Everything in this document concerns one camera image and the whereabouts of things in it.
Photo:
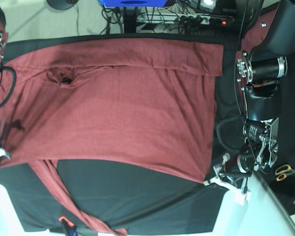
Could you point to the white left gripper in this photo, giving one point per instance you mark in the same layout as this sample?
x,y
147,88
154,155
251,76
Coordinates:
x,y
232,173

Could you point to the red long-sleeve T-shirt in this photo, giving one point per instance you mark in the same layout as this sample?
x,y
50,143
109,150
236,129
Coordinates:
x,y
141,101

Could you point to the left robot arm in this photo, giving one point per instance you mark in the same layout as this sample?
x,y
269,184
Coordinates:
x,y
261,65

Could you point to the white foam block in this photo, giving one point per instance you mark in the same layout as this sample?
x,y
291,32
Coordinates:
x,y
261,215

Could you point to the black round stand base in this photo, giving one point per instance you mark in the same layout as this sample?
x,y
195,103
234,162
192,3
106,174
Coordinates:
x,y
61,4

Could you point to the white power strip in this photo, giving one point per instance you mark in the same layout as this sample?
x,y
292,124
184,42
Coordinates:
x,y
174,18

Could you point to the blue plastic box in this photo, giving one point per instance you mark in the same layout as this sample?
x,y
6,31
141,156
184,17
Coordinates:
x,y
133,3

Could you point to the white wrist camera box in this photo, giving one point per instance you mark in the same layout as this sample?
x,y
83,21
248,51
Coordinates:
x,y
241,197

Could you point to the yellow-handled scissors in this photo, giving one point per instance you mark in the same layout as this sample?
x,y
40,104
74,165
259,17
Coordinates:
x,y
283,172

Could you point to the black table leg post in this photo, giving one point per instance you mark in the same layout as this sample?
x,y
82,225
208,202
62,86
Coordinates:
x,y
130,15

